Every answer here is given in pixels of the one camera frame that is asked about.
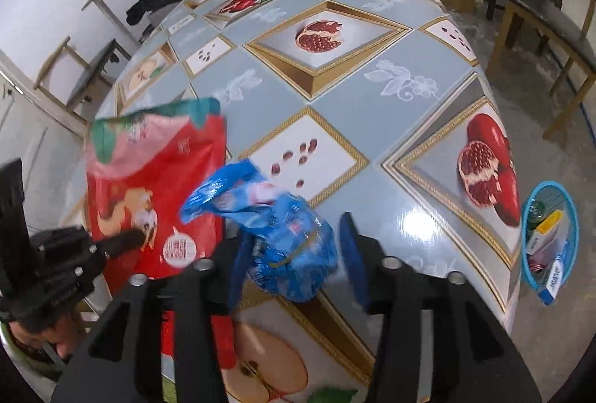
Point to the black clothing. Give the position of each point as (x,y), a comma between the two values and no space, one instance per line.
(158,2)

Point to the red can grey lid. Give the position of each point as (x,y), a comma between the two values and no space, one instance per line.
(538,268)

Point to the person's left hand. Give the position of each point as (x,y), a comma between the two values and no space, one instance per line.
(58,338)

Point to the blue plastic basket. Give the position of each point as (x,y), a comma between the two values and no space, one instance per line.
(570,216)

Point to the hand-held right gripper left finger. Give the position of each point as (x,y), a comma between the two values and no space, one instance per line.
(240,268)

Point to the white door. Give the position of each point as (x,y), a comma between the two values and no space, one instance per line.
(28,114)

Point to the red snack pouch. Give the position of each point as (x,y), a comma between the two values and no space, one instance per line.
(158,170)

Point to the green label plastic bottle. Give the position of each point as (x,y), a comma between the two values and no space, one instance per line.
(538,210)

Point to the blue plastic bag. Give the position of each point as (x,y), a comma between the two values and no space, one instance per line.
(288,244)

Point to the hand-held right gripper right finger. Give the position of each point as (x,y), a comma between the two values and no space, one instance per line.
(355,263)

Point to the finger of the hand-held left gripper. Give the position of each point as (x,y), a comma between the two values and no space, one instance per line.
(123,241)

